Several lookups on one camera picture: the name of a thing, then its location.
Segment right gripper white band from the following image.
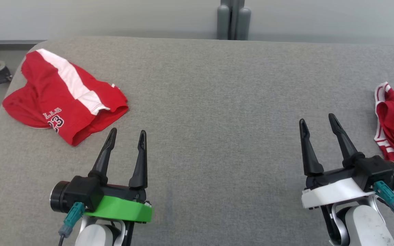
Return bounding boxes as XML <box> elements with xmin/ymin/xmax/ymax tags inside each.
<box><xmin>299</xmin><ymin>113</ymin><xmax>377</xmax><ymax>210</ymax></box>

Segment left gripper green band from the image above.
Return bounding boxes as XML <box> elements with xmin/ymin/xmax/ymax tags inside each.
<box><xmin>83</xmin><ymin>128</ymin><xmax>154</xmax><ymax>224</ymax></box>

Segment red shorts with white stripe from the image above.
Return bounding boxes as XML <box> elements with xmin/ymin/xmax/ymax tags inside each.
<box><xmin>2</xmin><ymin>49</ymin><xmax>129</xmax><ymax>147</ymax></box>

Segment left black cable teal connector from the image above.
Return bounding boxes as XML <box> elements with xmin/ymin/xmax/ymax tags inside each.
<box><xmin>57</xmin><ymin>202</ymin><xmax>86</xmax><ymax>246</ymax></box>

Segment black caster bracket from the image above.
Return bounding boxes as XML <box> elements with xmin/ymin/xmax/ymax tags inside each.
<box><xmin>0</xmin><ymin>66</ymin><xmax>13</xmax><ymax>84</ymax></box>

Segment grey metal post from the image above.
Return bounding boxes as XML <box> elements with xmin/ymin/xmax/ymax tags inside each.
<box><xmin>216</xmin><ymin>0</ymin><xmax>251</xmax><ymax>41</ymax></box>

